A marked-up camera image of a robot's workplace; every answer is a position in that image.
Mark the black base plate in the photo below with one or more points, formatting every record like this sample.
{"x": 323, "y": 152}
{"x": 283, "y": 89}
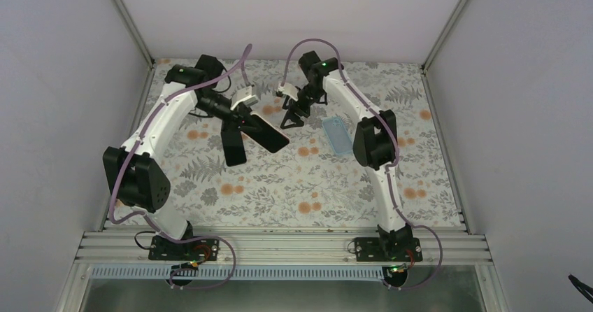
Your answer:
{"x": 163, "y": 249}
{"x": 393, "y": 246}

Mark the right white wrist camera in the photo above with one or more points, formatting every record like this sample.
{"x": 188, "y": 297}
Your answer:
{"x": 287, "y": 90}

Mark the phone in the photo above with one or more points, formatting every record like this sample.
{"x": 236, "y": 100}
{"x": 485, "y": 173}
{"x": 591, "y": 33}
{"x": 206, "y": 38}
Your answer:
{"x": 264, "y": 133}

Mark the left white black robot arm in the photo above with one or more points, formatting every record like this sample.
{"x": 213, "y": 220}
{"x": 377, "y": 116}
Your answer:
{"x": 137, "y": 183}

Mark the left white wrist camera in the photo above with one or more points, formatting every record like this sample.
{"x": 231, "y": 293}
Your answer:
{"x": 246, "y": 96}

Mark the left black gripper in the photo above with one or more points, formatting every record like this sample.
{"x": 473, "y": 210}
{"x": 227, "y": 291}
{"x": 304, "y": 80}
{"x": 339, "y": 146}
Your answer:
{"x": 242, "y": 114}

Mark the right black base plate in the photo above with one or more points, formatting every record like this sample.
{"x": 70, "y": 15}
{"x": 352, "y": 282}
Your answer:
{"x": 393, "y": 246}

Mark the right aluminium corner post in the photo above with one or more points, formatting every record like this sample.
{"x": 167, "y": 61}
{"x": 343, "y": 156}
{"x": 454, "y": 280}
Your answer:
{"x": 444, "y": 34}

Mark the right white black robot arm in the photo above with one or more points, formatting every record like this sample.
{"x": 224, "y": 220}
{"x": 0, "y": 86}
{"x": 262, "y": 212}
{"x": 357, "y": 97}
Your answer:
{"x": 374, "y": 145}

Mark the aluminium mounting rail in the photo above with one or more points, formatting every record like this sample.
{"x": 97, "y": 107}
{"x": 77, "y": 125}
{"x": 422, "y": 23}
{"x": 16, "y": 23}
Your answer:
{"x": 288, "y": 245}

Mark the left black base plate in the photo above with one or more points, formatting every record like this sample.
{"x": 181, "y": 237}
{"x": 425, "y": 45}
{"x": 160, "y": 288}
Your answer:
{"x": 163, "y": 249}

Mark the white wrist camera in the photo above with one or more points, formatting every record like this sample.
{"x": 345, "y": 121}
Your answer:
{"x": 287, "y": 90}
{"x": 246, "y": 96}

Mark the floral patterned table mat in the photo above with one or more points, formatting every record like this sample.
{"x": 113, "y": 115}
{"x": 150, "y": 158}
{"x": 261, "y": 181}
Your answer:
{"x": 306, "y": 184}

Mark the black object at edge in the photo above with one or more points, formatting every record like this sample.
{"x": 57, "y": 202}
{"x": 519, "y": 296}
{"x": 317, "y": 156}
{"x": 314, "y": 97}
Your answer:
{"x": 584, "y": 289}

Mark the light blue phone case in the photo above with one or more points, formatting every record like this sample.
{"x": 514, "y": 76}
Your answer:
{"x": 338, "y": 136}

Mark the black smartphone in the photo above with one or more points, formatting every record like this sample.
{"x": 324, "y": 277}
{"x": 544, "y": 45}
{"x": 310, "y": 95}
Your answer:
{"x": 234, "y": 151}

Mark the left aluminium corner post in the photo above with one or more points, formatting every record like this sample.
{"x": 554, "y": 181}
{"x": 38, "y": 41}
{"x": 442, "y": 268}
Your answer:
{"x": 133, "y": 30}

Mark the slotted cable duct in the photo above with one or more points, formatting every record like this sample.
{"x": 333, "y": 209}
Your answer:
{"x": 241, "y": 272}

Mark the aluminium corner post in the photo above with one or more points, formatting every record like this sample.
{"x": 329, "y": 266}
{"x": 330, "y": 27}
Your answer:
{"x": 133, "y": 30}
{"x": 444, "y": 34}

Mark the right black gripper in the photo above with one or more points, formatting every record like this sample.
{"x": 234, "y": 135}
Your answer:
{"x": 291, "y": 114}

